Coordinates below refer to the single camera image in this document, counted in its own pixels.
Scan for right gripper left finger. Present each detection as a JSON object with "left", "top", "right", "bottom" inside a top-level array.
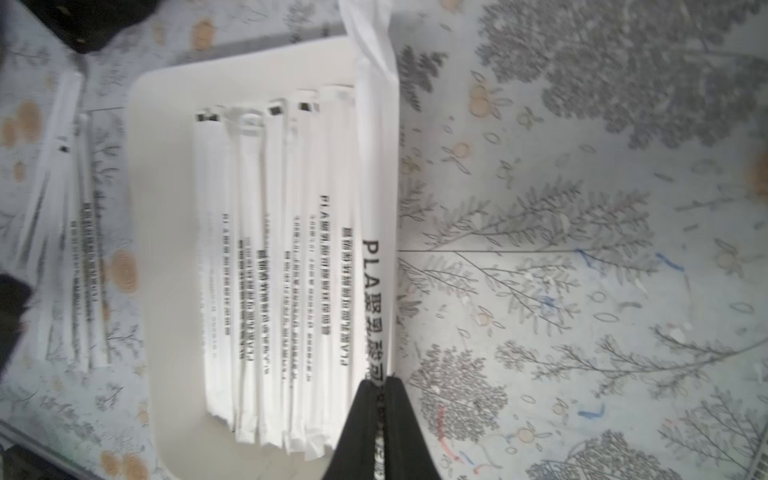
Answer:
[{"left": 322, "top": 380, "right": 379, "bottom": 480}]

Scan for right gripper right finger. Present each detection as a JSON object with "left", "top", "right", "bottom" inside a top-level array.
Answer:
[{"left": 383, "top": 377, "right": 440, "bottom": 480}]

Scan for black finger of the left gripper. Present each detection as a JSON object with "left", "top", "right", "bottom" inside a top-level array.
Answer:
[{"left": 0, "top": 273, "right": 33, "bottom": 373}]

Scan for straw later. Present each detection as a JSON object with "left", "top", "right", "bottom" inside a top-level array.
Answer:
[{"left": 340, "top": 1, "right": 400, "bottom": 479}]

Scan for white storage tray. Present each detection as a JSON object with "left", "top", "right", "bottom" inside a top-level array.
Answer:
[{"left": 125, "top": 35, "right": 356, "bottom": 479}]

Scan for pile wrapped straw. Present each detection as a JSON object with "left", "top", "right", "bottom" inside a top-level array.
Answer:
[
  {"left": 16, "top": 69, "right": 83, "bottom": 284},
  {"left": 75, "top": 113, "right": 110, "bottom": 368}
]

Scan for black cap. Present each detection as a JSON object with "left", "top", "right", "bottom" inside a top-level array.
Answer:
[{"left": 21, "top": 0, "right": 161, "bottom": 54}]

